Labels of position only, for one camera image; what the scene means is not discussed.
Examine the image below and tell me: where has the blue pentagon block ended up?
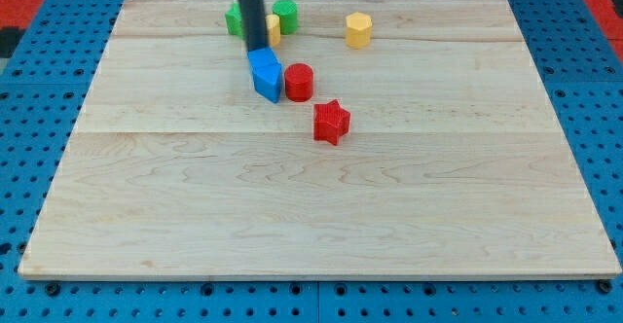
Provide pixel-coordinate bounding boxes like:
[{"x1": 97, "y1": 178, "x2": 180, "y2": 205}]
[{"x1": 251, "y1": 63, "x2": 282, "y2": 103}]

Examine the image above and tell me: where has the blue cube block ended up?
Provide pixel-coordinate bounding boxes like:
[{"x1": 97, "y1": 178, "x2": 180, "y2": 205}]
[{"x1": 247, "y1": 47, "x2": 278, "y2": 71}]

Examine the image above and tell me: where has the red cylinder block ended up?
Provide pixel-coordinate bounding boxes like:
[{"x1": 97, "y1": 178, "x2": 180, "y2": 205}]
[{"x1": 284, "y1": 63, "x2": 313, "y2": 102}]

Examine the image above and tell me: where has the yellow hexagon block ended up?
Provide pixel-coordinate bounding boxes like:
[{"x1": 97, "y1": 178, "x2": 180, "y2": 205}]
[{"x1": 345, "y1": 12, "x2": 373, "y2": 49}]

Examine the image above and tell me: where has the yellow block behind rod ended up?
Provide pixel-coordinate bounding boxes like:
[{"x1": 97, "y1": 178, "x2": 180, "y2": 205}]
[{"x1": 266, "y1": 14, "x2": 281, "y2": 47}]

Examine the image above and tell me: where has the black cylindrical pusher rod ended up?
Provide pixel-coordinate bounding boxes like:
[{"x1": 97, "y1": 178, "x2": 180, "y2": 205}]
[{"x1": 238, "y1": 0, "x2": 269, "y2": 52}]

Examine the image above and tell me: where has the green block left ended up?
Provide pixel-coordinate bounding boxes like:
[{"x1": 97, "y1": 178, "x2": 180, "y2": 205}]
[{"x1": 225, "y1": 2, "x2": 244, "y2": 39}]

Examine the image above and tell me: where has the wooden board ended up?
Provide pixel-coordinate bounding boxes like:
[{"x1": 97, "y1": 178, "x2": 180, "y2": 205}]
[{"x1": 18, "y1": 0, "x2": 621, "y2": 281}]

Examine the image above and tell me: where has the red star block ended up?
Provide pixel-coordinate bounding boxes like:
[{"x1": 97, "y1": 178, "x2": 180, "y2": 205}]
[{"x1": 312, "y1": 99, "x2": 350, "y2": 146}]

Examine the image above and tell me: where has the green cylinder block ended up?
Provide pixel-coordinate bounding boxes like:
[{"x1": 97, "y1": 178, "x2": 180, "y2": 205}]
[{"x1": 272, "y1": 0, "x2": 299, "y2": 35}]

